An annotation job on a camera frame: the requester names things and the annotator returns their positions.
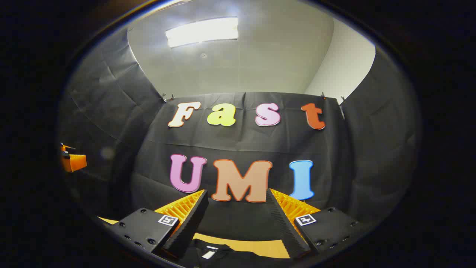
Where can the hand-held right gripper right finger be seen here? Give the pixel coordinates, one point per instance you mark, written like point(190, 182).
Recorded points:
point(284, 230)

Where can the black backdrop cloth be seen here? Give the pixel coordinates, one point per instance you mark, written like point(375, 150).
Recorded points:
point(238, 141)
point(104, 111)
point(383, 141)

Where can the black garment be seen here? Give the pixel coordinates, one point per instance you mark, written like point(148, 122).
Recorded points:
point(223, 259)

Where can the ceiling light panel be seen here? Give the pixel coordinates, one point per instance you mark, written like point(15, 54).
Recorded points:
point(202, 31)

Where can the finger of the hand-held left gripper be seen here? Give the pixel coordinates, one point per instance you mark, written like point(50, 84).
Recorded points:
point(74, 162)

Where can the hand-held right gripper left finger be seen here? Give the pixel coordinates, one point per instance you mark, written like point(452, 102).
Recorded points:
point(189, 227)

